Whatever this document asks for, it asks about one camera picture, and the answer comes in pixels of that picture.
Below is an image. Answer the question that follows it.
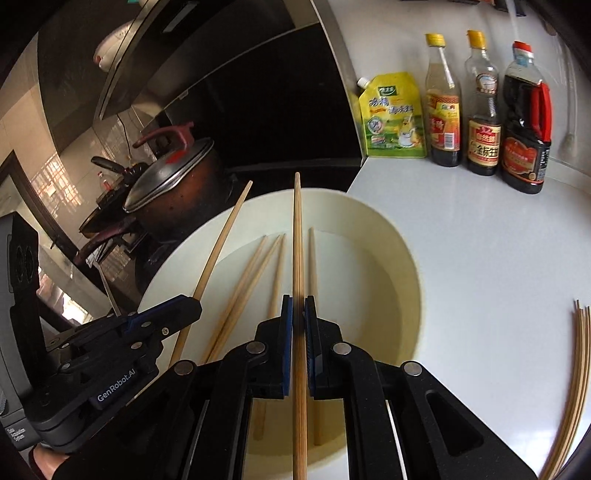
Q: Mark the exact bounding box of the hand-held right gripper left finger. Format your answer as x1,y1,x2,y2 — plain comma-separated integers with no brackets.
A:
78,295,294,480

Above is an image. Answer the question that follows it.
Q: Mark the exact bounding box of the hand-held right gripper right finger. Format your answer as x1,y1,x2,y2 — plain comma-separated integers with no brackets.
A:
303,296,539,480

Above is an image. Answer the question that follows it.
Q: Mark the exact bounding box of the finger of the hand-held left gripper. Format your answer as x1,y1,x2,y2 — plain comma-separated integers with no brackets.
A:
46,295,203,357
59,340,163,394

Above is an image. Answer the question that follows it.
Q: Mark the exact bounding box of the bamboo chopstick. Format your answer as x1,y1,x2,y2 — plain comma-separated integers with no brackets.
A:
167,180,254,370
215,234,283,354
292,172,308,480
202,235,267,365

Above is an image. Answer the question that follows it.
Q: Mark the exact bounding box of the white round plastic basin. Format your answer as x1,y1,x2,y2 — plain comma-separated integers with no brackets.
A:
137,189,423,472

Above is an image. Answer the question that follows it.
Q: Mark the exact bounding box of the bundle of bamboo chopsticks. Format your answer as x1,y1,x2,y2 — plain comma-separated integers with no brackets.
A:
538,299,591,480

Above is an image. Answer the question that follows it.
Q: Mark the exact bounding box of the person's left hand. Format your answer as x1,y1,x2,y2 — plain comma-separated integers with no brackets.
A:
28,449,70,480

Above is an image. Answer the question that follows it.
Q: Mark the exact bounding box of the gas stove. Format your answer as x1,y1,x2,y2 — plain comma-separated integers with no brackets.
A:
69,217,185,301

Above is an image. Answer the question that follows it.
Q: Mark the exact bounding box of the dark red cooking pot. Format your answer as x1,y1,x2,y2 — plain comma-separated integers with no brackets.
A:
134,148,234,241

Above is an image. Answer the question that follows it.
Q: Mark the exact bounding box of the black frying pan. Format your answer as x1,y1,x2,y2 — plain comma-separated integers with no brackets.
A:
78,156,151,241

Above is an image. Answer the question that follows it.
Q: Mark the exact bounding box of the yellow green seasoning pouch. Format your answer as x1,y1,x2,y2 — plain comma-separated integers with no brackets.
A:
357,71,426,159

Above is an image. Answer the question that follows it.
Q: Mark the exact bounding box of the yellow cap vinegar bottle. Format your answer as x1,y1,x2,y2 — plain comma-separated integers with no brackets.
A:
424,33,464,168

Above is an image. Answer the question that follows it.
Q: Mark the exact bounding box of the black range hood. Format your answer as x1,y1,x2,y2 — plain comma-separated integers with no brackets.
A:
37,0,324,139

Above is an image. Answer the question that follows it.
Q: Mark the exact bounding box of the clear soy sauce bottle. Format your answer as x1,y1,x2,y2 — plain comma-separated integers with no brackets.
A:
465,30,503,177

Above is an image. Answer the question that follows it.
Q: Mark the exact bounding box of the glass pot lid red handle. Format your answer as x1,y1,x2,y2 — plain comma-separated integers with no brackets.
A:
124,121,216,214

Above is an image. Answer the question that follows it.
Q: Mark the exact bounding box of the dark jug red handle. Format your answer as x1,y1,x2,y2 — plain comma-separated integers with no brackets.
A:
501,41,552,195

